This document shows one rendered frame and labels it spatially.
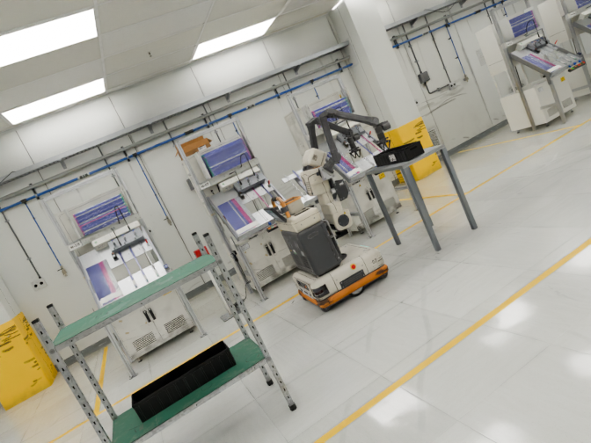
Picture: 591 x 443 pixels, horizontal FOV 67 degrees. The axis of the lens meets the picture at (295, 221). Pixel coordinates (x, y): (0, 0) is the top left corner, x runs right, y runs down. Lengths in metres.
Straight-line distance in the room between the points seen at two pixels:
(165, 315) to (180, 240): 1.84
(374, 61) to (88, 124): 4.22
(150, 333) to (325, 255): 2.17
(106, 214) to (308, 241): 2.28
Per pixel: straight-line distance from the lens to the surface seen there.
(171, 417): 2.54
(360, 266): 3.69
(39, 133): 6.64
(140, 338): 4.95
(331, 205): 3.78
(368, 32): 7.48
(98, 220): 4.95
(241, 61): 7.09
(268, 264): 5.06
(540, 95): 7.72
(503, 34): 7.88
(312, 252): 3.57
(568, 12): 9.03
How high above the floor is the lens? 1.31
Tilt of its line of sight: 9 degrees down
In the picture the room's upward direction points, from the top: 25 degrees counter-clockwise
